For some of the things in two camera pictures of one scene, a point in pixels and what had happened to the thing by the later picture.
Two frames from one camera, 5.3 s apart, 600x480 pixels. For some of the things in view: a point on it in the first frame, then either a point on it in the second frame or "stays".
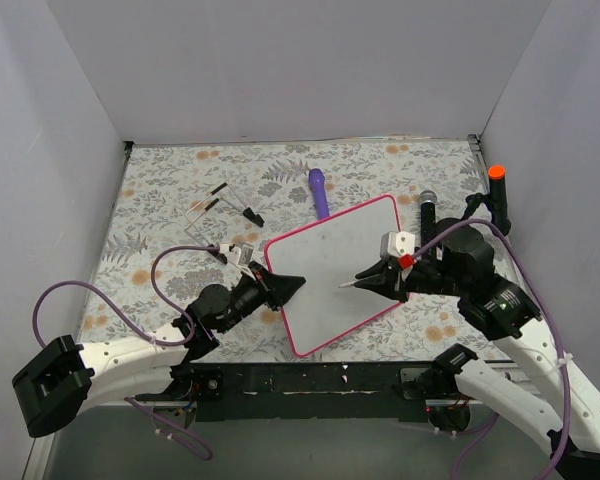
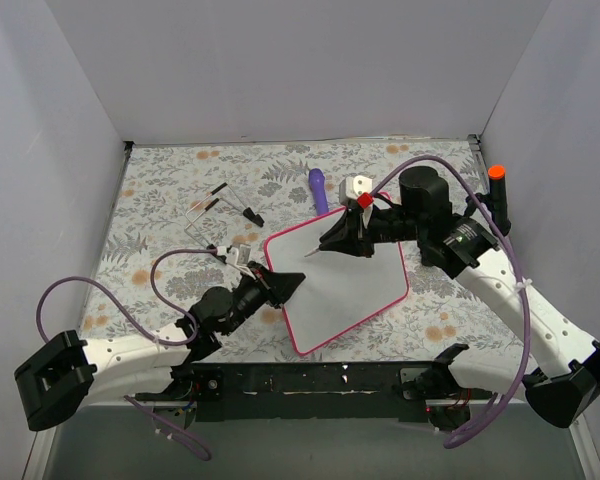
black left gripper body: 268,289 stays
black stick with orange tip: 496,200 stays
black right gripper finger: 388,265 → 343,233
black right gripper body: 400,278 → 362,232
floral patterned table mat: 175,205 stays
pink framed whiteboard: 329,253 stays
